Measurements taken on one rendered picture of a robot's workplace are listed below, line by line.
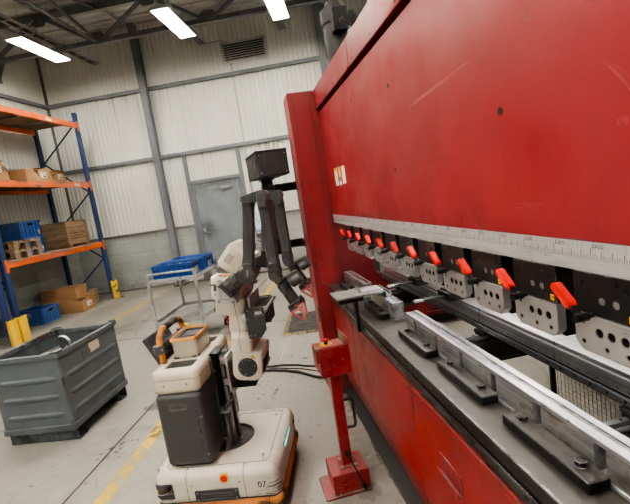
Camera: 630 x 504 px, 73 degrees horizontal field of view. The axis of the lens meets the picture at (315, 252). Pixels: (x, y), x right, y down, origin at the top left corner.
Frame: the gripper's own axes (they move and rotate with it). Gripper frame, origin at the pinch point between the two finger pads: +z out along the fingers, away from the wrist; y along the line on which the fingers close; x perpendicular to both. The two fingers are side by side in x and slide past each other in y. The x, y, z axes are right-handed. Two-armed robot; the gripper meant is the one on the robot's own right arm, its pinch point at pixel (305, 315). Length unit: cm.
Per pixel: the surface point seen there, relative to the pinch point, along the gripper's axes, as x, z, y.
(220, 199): 191, -182, 728
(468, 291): -65, 10, -66
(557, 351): -77, 44, -63
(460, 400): -43, 36, -73
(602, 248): -84, -1, -118
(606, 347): -75, 16, -118
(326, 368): 7.4, 28.4, 1.4
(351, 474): 31, 84, 4
